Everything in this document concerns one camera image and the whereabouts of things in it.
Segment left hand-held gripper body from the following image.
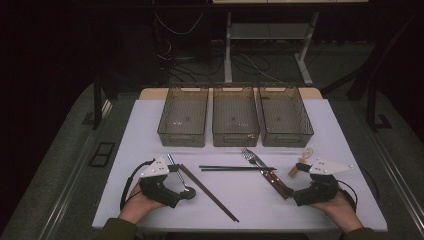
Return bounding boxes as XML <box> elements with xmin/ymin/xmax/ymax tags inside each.
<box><xmin>139</xmin><ymin>155</ymin><xmax>184</xmax><ymax>209</ymax></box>

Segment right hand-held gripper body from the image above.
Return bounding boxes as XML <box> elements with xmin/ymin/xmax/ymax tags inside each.
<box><xmin>293</xmin><ymin>158</ymin><xmax>354</xmax><ymax>208</ymax></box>

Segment small wooden spoon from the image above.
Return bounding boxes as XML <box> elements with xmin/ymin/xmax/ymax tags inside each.
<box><xmin>288</xmin><ymin>147</ymin><xmax>314</xmax><ymax>178</ymax></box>

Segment mesh tray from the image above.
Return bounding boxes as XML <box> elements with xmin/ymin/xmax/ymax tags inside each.
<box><xmin>258</xmin><ymin>83</ymin><xmax>315</xmax><ymax>148</ymax></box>
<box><xmin>157</xmin><ymin>83</ymin><xmax>210</xmax><ymax>148</ymax></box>
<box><xmin>211</xmin><ymin>82</ymin><xmax>261</xmax><ymax>148</ymax></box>

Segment person's left hand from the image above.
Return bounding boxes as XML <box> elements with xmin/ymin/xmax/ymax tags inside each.
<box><xmin>119</xmin><ymin>182</ymin><xmax>166</xmax><ymax>224</ymax></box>

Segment person's right hand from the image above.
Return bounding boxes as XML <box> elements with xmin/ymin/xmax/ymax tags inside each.
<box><xmin>309</xmin><ymin>189</ymin><xmax>364</xmax><ymax>234</ymax></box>

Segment white table cover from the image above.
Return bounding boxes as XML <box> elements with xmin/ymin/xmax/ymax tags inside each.
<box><xmin>91</xmin><ymin>98</ymin><xmax>389</xmax><ymax>233</ymax></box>

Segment black metal stand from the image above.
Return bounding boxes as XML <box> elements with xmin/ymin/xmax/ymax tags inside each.
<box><xmin>81</xmin><ymin>74</ymin><xmax>113</xmax><ymax>131</ymax></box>
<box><xmin>346</xmin><ymin>13</ymin><xmax>394</xmax><ymax>133</ymax></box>

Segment right hand-held gripper cable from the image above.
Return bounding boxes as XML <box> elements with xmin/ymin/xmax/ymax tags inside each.
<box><xmin>336</xmin><ymin>165</ymin><xmax>381</xmax><ymax>213</ymax></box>

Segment hand-held gripper cable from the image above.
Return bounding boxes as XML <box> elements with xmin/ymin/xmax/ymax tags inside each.
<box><xmin>119</xmin><ymin>159</ymin><xmax>156</xmax><ymax>211</ymax></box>
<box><xmin>336</xmin><ymin>165</ymin><xmax>381</xmax><ymax>213</ymax></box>

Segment left hand-held gripper cable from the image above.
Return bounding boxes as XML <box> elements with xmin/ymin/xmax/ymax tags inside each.
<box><xmin>119</xmin><ymin>159</ymin><xmax>156</xmax><ymax>211</ymax></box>

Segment knife with wooden handle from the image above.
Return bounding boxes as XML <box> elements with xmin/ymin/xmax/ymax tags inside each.
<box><xmin>249</xmin><ymin>156</ymin><xmax>296</xmax><ymax>200</ymax></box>

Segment fork with wooden handle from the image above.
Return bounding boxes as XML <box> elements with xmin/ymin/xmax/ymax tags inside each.
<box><xmin>241</xmin><ymin>148</ymin><xmax>291</xmax><ymax>200</ymax></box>

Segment black rectangular floor frame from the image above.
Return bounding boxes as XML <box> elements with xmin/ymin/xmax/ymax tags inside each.
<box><xmin>88</xmin><ymin>141</ymin><xmax>116</xmax><ymax>168</ymax></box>

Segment metal floor rail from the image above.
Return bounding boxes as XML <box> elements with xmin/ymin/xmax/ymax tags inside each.
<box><xmin>353</xmin><ymin>99</ymin><xmax>424</xmax><ymax>231</ymax></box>
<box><xmin>38</xmin><ymin>99</ymin><xmax>114</xmax><ymax>240</ymax></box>

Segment black floor cables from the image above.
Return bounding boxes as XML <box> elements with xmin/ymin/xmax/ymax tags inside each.
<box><xmin>156</xmin><ymin>36</ymin><xmax>301</xmax><ymax>85</ymax></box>

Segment white metal desk frame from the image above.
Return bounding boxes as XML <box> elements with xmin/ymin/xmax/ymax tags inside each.
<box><xmin>223</xmin><ymin>11</ymin><xmax>315</xmax><ymax>86</ymax></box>

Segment white hanging cable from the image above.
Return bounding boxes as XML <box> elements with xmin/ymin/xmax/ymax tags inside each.
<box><xmin>154</xmin><ymin>12</ymin><xmax>205</xmax><ymax>36</ymax></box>

